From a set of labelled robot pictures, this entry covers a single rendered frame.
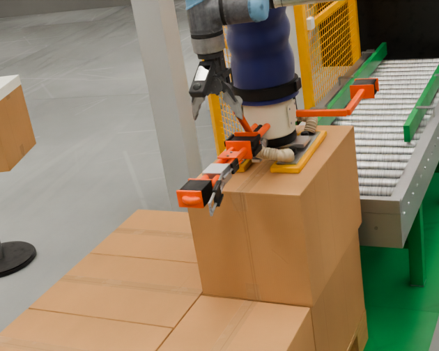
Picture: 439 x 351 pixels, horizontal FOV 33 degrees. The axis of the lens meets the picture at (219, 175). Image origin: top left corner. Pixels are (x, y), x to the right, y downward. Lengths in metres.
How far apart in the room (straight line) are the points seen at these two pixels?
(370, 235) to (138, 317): 1.02
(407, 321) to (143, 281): 1.19
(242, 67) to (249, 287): 0.72
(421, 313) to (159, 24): 1.87
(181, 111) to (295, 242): 1.78
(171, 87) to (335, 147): 1.52
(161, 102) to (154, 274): 1.41
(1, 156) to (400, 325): 2.10
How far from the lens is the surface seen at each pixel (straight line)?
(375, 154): 3.54
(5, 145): 3.93
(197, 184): 2.03
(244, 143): 2.28
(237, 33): 2.40
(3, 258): 4.43
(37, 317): 2.71
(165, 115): 3.98
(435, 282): 3.57
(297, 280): 2.40
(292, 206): 2.28
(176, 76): 3.93
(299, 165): 2.41
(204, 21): 2.04
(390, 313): 3.37
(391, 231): 3.00
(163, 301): 2.60
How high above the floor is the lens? 1.88
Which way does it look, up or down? 22 degrees down
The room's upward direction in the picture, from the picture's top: 9 degrees counter-clockwise
